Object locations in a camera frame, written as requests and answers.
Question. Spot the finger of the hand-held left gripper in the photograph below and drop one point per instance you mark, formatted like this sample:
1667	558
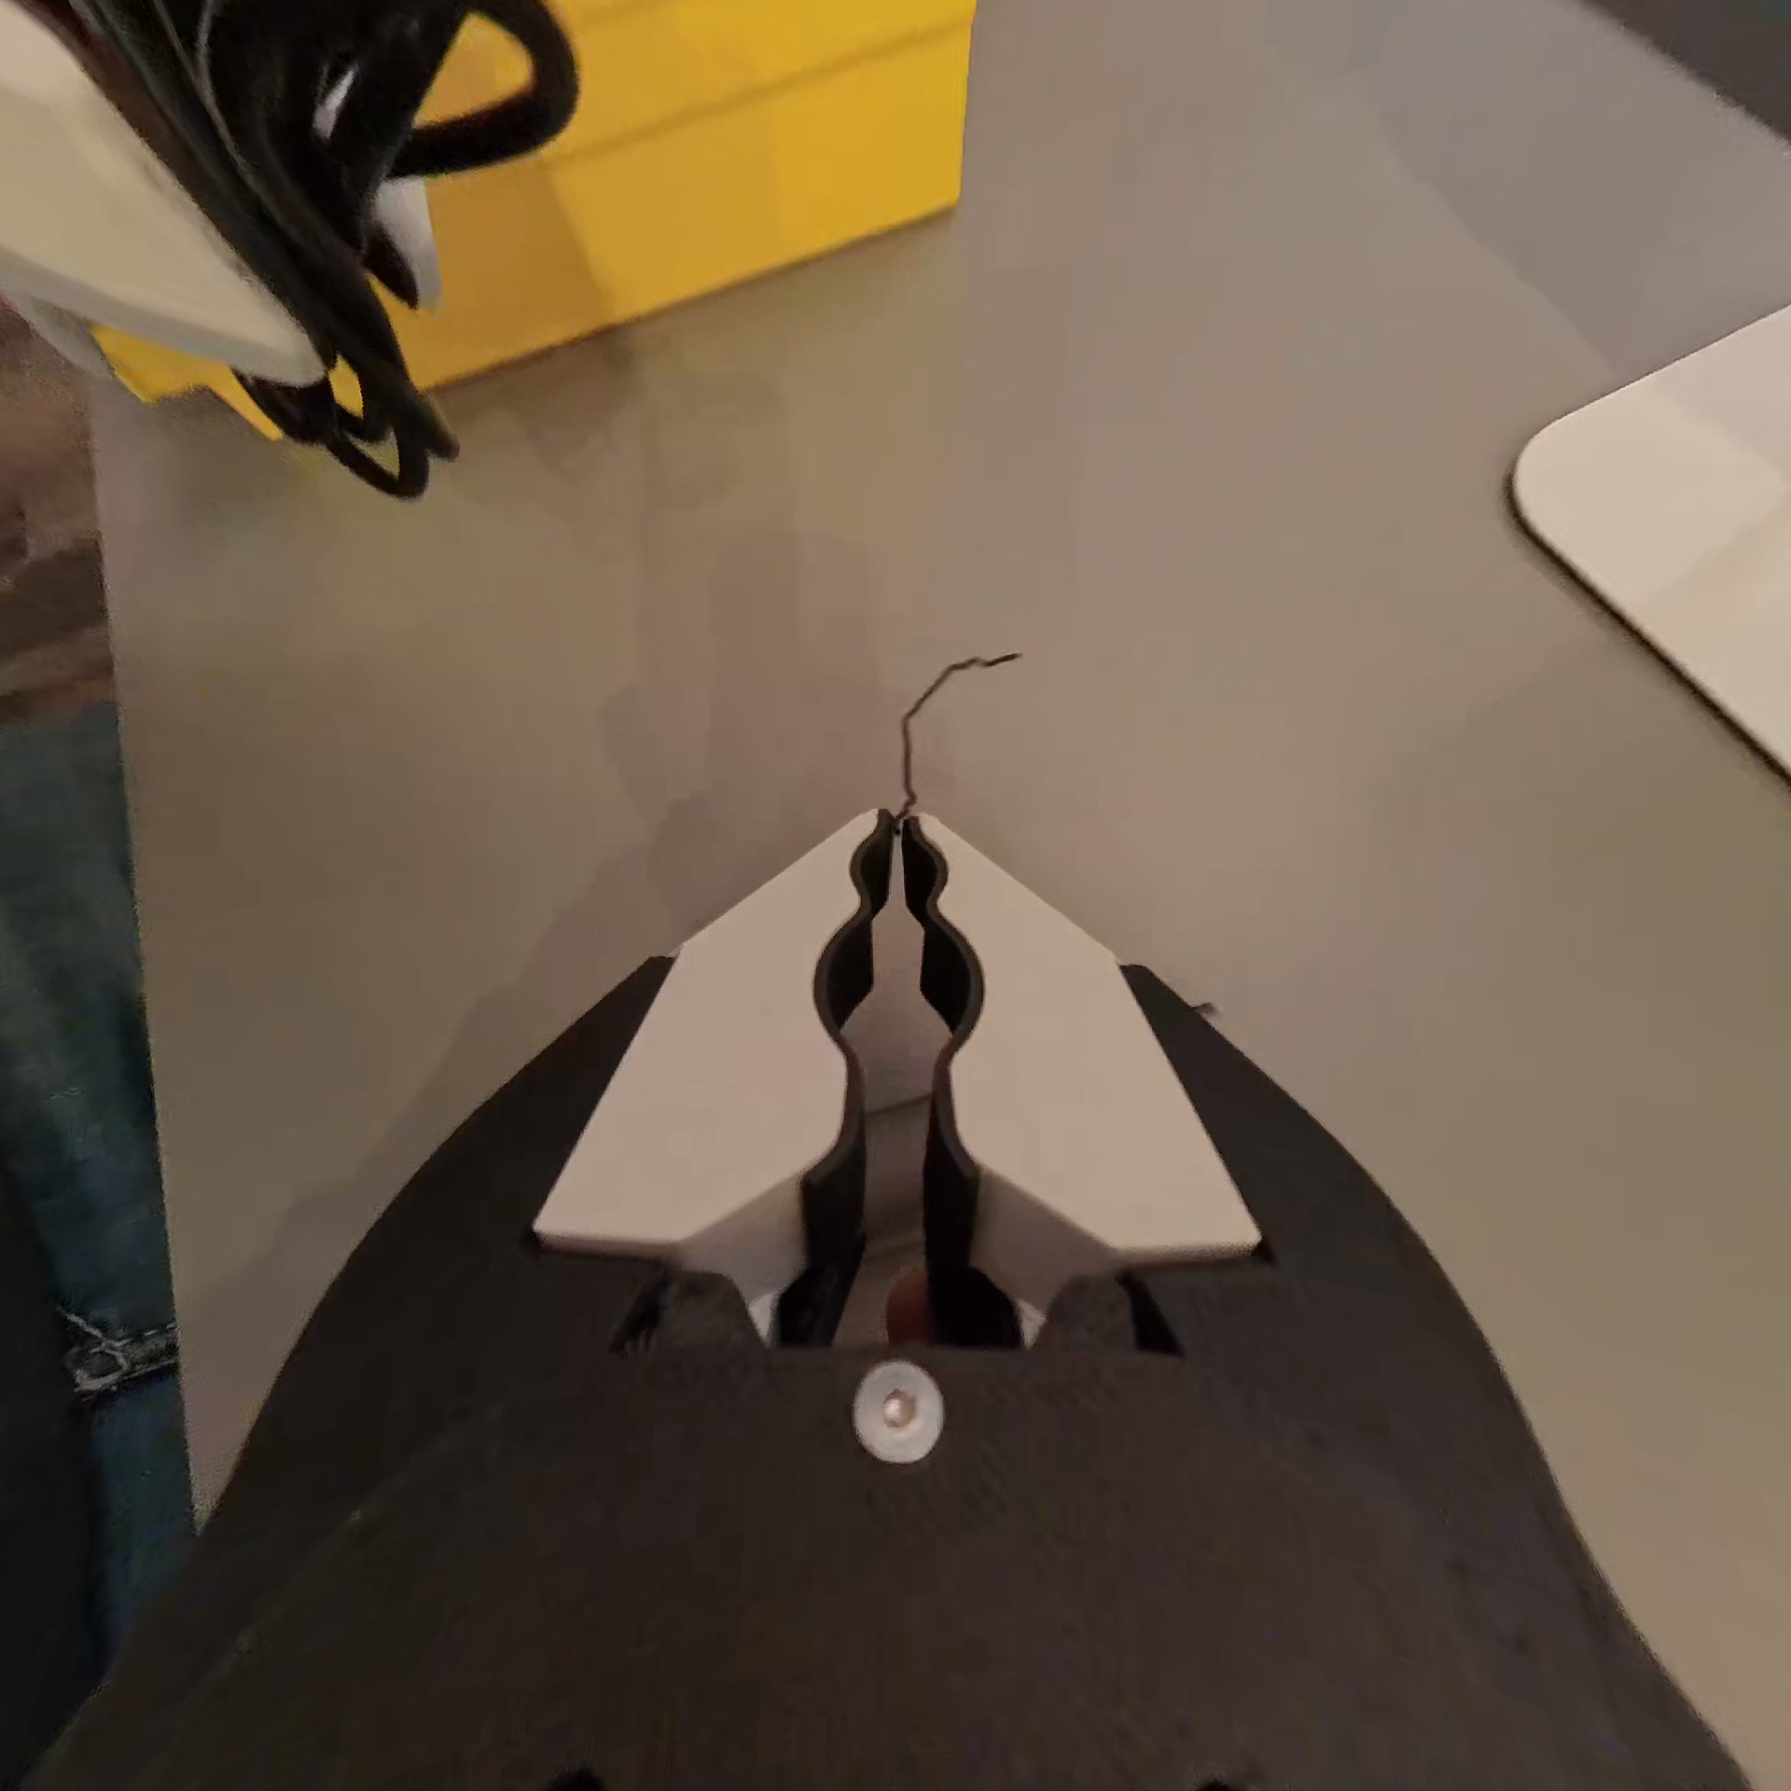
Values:
98	181
410	245

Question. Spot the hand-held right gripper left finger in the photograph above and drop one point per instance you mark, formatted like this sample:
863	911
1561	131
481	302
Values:
701	1105

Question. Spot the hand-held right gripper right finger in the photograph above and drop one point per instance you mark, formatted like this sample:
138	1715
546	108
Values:
1106	1120

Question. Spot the yellow plastic bin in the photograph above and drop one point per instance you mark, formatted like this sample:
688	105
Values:
729	168

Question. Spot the black twist tie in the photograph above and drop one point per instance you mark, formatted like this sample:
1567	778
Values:
908	728

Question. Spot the person's right hand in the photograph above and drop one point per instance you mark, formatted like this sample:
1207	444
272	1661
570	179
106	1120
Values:
910	1301

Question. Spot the person's blue jeans leg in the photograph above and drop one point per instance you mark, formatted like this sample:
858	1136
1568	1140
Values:
85	1120

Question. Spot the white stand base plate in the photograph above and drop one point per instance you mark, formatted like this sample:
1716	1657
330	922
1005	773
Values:
1680	532

